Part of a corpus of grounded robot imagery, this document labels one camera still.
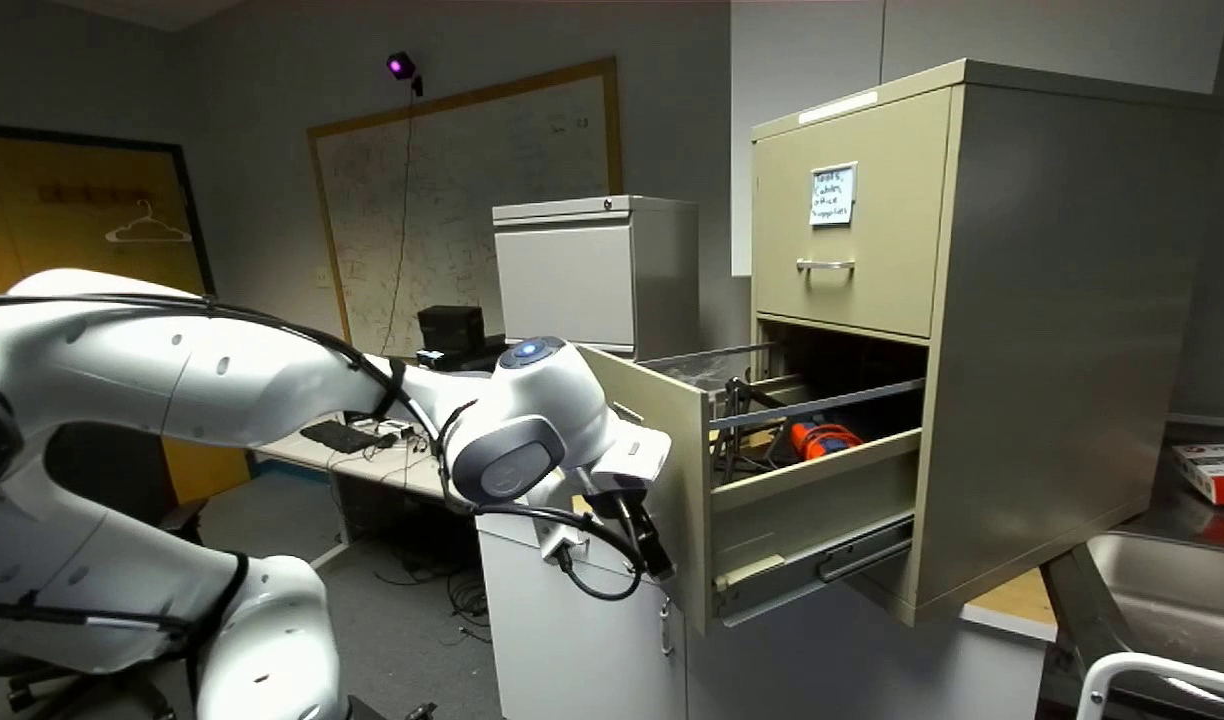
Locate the beige metal filing cabinet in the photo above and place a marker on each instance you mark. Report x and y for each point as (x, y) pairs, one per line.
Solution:
(1065, 333)

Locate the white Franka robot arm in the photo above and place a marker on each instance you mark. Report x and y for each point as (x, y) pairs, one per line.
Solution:
(175, 381)

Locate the white paper label card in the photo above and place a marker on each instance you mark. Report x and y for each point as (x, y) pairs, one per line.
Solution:
(832, 193)

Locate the white curved pipe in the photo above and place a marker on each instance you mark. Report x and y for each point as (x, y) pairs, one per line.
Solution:
(1144, 665)

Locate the white pedestal cabinet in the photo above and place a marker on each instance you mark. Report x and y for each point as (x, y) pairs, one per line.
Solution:
(573, 655)

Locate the yellow notice board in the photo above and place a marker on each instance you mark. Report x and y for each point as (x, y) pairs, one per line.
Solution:
(78, 203)

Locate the orange tool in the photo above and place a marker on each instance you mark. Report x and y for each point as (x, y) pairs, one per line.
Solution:
(821, 441)

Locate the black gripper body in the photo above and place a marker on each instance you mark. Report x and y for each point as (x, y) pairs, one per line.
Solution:
(625, 510)

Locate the beige drawer without label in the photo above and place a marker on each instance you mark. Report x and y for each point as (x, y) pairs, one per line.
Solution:
(652, 441)

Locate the red and white box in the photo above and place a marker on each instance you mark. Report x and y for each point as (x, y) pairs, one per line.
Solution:
(1216, 473)

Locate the light wooden desk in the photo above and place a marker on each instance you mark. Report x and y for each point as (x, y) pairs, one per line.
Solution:
(396, 465)

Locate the black keyboard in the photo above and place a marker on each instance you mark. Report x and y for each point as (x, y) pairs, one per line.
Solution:
(336, 438)

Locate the steel sink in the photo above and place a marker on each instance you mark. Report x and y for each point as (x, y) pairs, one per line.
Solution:
(1172, 586)

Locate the camera with purple light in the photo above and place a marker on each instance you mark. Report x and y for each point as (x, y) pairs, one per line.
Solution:
(401, 64)

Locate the wood framed whiteboard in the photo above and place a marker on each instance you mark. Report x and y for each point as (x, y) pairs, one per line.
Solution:
(477, 175)

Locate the beige drawer with label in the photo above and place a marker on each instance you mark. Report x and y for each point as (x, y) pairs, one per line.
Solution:
(894, 267)

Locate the light grey lateral filing cabinet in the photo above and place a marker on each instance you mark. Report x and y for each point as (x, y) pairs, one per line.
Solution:
(573, 282)

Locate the black box device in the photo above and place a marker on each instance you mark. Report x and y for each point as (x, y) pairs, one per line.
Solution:
(454, 330)

